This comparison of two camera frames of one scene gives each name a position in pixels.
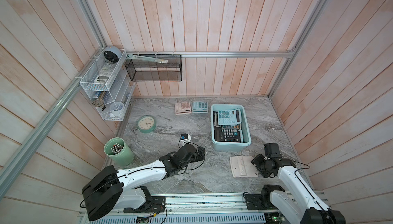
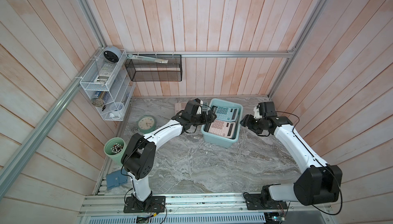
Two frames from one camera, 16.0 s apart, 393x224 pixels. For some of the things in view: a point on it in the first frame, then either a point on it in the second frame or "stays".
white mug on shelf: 116,108 stays
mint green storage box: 232,146 to 224,129
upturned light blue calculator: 229,117 stays
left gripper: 201,156 to 205,120
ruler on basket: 153,60 stays
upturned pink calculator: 242,166 to 222,128
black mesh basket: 145,70 stays
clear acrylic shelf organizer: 106,82 stays
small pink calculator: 182,108 stays
